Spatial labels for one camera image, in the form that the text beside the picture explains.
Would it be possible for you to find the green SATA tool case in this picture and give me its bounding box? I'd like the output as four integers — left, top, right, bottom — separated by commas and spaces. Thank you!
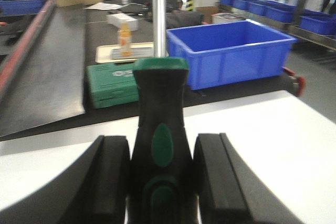
87, 63, 139, 109

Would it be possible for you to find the large blue plastic bin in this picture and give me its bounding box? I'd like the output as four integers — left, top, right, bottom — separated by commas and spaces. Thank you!
167, 20, 296, 90

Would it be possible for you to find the orange juice bottle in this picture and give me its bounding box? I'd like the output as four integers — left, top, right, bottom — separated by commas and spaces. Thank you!
118, 22, 132, 56

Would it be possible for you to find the brown cardboard box on floor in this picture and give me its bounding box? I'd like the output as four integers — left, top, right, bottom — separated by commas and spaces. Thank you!
196, 6, 218, 24

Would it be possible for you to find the steel roller shelf rack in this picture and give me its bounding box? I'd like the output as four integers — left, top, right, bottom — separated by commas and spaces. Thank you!
218, 0, 335, 50

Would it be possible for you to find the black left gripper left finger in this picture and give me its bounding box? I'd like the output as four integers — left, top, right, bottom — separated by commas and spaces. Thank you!
56, 134, 131, 224

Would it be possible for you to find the green-black screwdriver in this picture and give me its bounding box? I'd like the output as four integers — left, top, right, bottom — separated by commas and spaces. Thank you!
127, 0, 198, 223

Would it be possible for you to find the blue bin on conveyor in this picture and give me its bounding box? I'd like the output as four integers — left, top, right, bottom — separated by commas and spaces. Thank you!
1, 0, 46, 15

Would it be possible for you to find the beige plastic tray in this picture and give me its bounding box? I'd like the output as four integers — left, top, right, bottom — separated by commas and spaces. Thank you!
95, 42, 154, 64

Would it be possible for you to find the yellow black striped post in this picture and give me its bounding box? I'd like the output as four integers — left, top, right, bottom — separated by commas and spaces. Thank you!
185, 0, 194, 11

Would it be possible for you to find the white foam block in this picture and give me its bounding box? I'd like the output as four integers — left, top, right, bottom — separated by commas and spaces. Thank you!
107, 13, 139, 31

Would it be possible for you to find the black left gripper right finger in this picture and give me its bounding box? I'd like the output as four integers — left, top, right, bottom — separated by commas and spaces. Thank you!
194, 133, 302, 223

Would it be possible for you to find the small metal tray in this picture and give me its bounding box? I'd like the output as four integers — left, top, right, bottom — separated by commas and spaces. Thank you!
109, 47, 154, 60

